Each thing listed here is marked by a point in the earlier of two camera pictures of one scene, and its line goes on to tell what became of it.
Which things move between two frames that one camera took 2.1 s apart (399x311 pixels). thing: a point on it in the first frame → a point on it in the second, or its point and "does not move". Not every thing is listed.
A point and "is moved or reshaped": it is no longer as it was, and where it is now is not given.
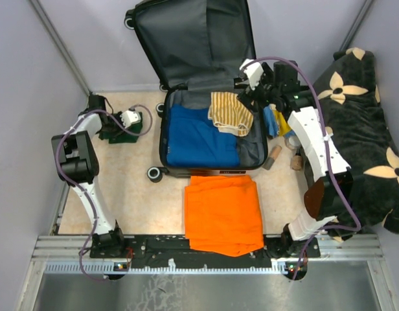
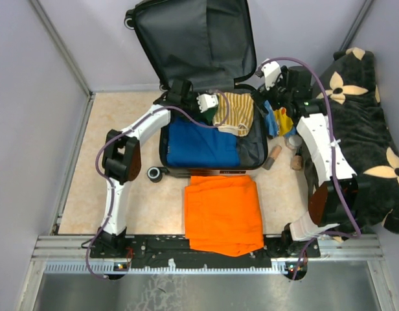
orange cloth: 223,215 does not move
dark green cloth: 118,135 is moved or reshaped
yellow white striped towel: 229,114 does not move
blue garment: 193,140 does not move
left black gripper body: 113,127 → 190,105
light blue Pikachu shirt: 277,126 does not move
